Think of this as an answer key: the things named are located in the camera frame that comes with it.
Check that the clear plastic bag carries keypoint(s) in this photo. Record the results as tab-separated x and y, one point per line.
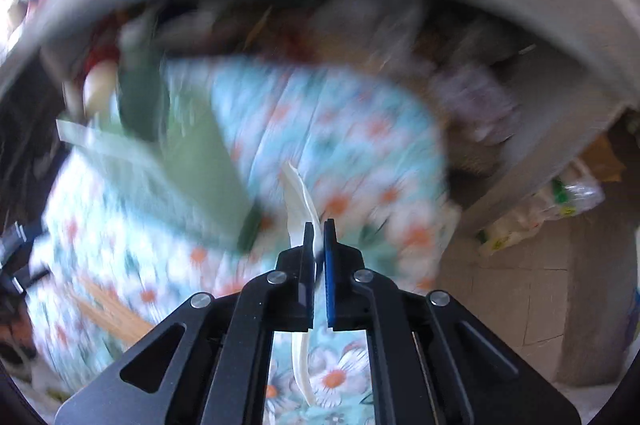
560	205

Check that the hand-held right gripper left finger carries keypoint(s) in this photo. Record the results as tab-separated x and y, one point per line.
309	265

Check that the bundle of wooden chopsticks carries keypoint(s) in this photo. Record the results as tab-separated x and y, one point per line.
115	315

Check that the pink plastic bag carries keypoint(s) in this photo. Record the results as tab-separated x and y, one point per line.
475	100

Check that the white plastic rice spoon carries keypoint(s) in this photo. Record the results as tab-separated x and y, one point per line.
100	85
300	200

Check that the floral quilt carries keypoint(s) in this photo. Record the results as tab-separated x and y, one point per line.
320	120

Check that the cardboard box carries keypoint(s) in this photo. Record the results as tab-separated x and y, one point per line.
605	160

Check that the green plastic utensil holder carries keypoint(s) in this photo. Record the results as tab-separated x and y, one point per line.
195	165

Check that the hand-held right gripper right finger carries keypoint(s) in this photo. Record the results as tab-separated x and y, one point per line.
330	270

